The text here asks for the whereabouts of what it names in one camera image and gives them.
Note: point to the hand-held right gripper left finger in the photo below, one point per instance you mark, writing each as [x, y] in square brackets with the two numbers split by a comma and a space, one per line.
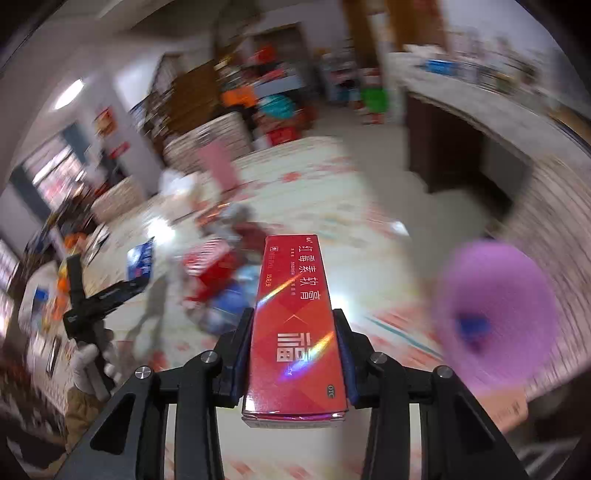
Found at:
[238, 364]

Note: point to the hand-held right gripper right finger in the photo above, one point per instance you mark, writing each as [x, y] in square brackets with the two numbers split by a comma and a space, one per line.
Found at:
[346, 362]

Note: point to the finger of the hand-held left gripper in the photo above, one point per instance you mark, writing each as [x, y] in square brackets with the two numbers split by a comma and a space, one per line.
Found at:
[75, 277]
[121, 293]

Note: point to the long red cardboard box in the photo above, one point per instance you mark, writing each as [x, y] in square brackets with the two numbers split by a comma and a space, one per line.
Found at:
[295, 332]

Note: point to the purple perforated plastic basket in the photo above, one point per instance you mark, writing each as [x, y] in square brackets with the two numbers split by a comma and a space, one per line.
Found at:
[498, 295]

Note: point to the person's left hand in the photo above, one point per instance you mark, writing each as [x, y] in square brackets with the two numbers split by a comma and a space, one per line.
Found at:
[94, 369]

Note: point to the blue snack packet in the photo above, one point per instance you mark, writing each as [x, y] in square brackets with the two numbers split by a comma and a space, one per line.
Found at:
[141, 262]

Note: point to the red striped box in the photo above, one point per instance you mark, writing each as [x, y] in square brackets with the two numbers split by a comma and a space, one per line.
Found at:
[207, 265]

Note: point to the pink pouch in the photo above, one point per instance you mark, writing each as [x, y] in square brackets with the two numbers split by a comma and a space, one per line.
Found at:
[217, 161]

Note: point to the patterned table mat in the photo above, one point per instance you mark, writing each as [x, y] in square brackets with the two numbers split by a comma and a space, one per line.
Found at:
[323, 198]

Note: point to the red gift bag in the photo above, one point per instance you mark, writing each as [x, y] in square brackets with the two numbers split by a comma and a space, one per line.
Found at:
[282, 134]

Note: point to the orange box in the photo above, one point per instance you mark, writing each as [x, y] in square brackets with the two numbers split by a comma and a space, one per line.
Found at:
[238, 97]

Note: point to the dark wooden desk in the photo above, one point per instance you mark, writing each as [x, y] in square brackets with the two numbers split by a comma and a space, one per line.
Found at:
[443, 152]

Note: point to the teal bag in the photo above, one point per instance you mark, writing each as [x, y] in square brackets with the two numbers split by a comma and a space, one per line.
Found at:
[277, 108]

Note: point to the large patterned chair cushion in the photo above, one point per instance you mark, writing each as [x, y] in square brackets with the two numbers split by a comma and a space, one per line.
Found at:
[561, 221]

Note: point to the green bag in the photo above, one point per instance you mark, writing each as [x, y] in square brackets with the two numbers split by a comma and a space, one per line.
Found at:
[374, 99]

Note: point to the blue tissue pack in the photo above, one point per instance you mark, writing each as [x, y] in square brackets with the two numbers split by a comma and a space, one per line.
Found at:
[441, 67]

